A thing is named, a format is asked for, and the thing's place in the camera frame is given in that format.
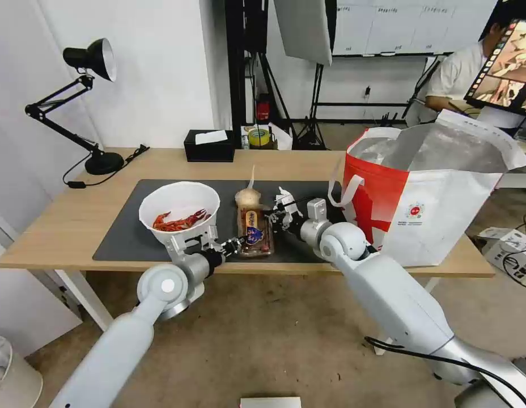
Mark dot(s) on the white cardboard box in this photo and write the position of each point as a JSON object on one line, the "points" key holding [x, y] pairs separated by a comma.
{"points": [[507, 250]]}

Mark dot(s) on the clear plastic snack tray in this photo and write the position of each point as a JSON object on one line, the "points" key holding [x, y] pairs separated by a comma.
{"points": [[254, 231]]}

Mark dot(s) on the black light stand tripod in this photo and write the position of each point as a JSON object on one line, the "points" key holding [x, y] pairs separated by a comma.
{"points": [[316, 106]]}

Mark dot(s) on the black desk lamp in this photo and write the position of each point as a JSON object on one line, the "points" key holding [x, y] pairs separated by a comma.
{"points": [[93, 161]]}

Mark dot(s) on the black desk mat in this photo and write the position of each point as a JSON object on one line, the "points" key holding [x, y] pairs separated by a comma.
{"points": [[131, 221]]}

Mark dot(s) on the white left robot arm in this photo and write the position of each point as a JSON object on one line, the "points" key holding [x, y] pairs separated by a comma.
{"points": [[131, 335]]}

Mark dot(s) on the red crayfish shells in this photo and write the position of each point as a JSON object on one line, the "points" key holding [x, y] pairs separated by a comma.
{"points": [[178, 222]]}

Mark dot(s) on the whiteboard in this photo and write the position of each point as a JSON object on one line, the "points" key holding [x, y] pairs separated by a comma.
{"points": [[399, 25]]}

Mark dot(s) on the white softbox panel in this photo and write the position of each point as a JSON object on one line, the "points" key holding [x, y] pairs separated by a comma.
{"points": [[303, 29]]}

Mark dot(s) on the black tissue box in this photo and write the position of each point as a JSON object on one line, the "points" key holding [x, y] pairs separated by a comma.
{"points": [[209, 151]]}

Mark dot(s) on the yellow green tape roll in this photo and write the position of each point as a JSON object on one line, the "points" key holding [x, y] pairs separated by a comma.
{"points": [[258, 138]]}

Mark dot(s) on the wooden table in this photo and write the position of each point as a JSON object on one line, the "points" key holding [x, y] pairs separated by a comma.
{"points": [[71, 225]]}

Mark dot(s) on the computer monitor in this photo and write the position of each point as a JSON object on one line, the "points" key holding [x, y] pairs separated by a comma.
{"points": [[503, 68]]}

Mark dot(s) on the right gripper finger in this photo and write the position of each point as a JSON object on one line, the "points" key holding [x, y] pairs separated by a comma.
{"points": [[276, 223], [283, 210]]}

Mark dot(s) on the black metal rack frame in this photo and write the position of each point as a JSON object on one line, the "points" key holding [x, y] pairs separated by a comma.
{"points": [[241, 68]]}

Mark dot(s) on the crumpled cup with spoon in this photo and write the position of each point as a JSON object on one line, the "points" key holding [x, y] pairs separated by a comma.
{"points": [[248, 195]]}

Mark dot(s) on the white tissue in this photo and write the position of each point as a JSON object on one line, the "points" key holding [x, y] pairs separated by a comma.
{"points": [[211, 137]]}

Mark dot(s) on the white round bin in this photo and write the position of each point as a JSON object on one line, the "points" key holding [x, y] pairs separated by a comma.
{"points": [[10, 374]]}

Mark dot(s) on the red white takeout bag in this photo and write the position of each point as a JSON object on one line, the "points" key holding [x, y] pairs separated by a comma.
{"points": [[420, 204]]}

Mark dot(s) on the red box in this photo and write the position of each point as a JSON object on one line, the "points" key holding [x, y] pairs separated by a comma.
{"points": [[263, 108]]}

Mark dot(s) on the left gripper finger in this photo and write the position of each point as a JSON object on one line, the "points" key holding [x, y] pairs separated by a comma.
{"points": [[238, 251], [235, 243]]}

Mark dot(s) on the person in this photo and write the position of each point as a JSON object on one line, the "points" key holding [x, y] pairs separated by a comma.
{"points": [[452, 80]]}

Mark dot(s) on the robot front shell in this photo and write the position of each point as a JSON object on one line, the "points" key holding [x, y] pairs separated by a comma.
{"points": [[270, 402]]}

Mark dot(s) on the white paper bowl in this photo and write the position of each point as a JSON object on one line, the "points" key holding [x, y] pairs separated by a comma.
{"points": [[182, 199]]}

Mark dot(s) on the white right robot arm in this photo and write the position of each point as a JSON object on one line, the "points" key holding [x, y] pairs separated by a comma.
{"points": [[399, 301]]}

